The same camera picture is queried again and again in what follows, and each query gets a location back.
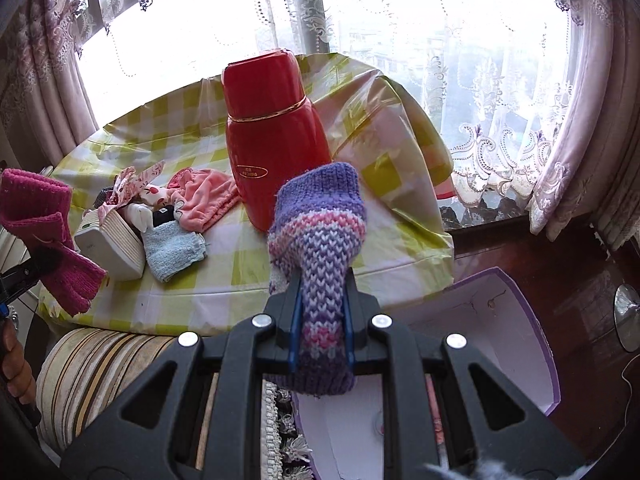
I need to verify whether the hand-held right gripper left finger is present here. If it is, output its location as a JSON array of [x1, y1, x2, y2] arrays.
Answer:
[[60, 270, 304, 480]]

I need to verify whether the white lace sheer curtain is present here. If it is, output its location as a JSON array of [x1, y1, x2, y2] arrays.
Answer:
[[80, 0, 576, 211]]

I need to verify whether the white ribbed device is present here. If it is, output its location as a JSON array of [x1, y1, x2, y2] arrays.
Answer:
[[74, 205, 146, 279]]

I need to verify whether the black sock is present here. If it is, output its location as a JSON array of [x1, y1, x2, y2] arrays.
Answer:
[[152, 203, 183, 226]]

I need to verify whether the magenta knitted sock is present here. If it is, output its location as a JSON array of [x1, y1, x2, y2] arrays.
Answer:
[[0, 168, 108, 317]]

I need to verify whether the striped fringed cushion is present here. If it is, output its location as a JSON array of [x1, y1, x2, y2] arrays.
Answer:
[[35, 327, 321, 480]]

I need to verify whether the light blue towel cloth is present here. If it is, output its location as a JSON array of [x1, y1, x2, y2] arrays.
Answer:
[[143, 221, 208, 283]]

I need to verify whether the white cable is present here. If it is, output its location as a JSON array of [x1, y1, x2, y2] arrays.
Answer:
[[620, 360, 640, 396]]

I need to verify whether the red thermos flask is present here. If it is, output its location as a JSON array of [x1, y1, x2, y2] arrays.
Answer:
[[221, 49, 332, 233]]

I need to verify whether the green checked plastic tablecloth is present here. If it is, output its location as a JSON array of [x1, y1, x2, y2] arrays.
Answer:
[[37, 52, 457, 333]]

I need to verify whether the purple knitted sock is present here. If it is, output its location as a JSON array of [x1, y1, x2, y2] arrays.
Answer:
[[267, 161, 368, 397]]

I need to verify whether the pleated beige curtain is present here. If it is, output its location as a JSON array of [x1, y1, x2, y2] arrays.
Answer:
[[592, 125, 640, 252]]

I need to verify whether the purple cardboard box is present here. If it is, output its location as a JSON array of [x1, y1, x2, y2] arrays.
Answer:
[[290, 266, 560, 480]]

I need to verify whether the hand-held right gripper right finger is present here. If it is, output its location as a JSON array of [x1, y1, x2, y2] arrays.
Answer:
[[344, 268, 587, 480]]

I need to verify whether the person's left hand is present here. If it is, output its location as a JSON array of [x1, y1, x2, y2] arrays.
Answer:
[[0, 327, 38, 406]]

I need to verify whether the pink embroidered curtain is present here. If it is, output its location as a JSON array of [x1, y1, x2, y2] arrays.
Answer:
[[0, 0, 103, 171], [525, 0, 621, 241]]

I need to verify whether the round metal disc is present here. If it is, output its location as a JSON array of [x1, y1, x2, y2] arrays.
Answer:
[[614, 284, 640, 353]]

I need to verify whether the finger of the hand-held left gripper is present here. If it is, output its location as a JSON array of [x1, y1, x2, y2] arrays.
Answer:
[[0, 247, 64, 294]]

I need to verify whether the pink plush hat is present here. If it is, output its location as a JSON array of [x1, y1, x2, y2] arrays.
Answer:
[[167, 169, 241, 233]]

